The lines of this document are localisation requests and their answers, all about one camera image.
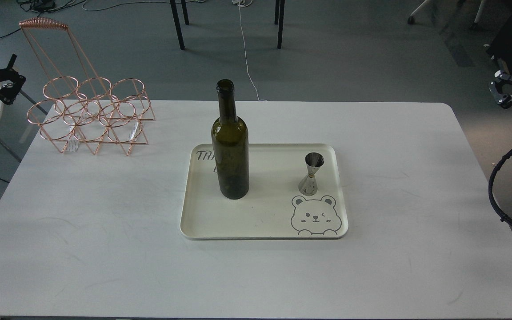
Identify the copper wire wine rack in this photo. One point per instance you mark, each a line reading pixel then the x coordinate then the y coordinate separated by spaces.
pixel 85 109

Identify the cream bear serving tray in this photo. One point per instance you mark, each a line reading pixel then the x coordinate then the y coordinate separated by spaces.
pixel 273 208

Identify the dark green wine bottle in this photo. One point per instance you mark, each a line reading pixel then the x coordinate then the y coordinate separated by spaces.
pixel 229 136

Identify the steel double jigger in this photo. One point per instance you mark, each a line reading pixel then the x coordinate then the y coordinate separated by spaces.
pixel 308 185

